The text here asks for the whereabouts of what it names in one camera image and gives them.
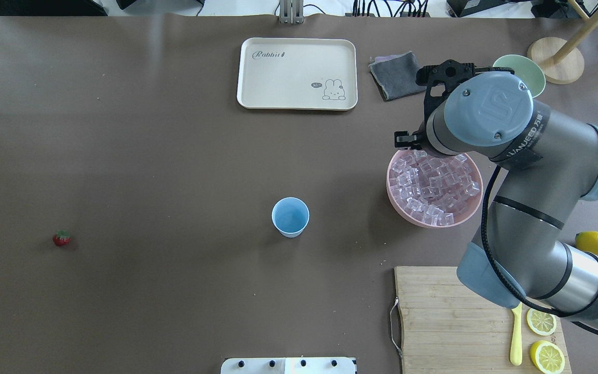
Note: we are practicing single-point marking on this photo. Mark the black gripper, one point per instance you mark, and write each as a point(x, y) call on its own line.
point(406, 139)

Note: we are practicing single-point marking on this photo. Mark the red strawberry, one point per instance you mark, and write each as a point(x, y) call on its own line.
point(61, 238)

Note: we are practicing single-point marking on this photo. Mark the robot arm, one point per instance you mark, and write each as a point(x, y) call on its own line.
point(546, 162)

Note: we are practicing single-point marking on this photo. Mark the wooden cup stand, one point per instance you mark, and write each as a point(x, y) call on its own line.
point(559, 59)

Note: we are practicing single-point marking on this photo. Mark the clear ice cubes pile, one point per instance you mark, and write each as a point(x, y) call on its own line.
point(429, 187)

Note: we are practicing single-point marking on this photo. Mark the light blue cup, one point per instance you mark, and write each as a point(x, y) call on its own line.
point(290, 216)

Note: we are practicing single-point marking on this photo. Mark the grey folded cloth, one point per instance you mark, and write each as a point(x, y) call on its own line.
point(396, 75)

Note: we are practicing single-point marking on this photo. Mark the green ceramic bowl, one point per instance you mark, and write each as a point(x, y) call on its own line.
point(527, 70)

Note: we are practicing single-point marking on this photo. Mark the pink bowl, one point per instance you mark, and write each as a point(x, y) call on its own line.
point(408, 213)

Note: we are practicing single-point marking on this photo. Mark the cream rabbit tray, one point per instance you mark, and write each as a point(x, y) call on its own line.
point(297, 74)

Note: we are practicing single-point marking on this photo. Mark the bamboo cutting board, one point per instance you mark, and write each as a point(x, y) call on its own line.
point(446, 328)

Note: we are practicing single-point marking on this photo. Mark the lemon slice upper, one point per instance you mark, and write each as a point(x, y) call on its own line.
point(541, 323)

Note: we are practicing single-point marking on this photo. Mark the yellow plastic knife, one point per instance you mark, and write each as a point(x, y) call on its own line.
point(515, 350)

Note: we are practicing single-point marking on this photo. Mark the lemon half lower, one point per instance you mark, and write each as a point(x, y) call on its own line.
point(547, 357)

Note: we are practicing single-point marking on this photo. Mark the black monitor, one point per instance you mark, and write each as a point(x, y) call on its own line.
point(51, 8)

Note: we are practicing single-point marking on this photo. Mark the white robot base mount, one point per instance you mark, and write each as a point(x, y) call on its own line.
point(337, 364)

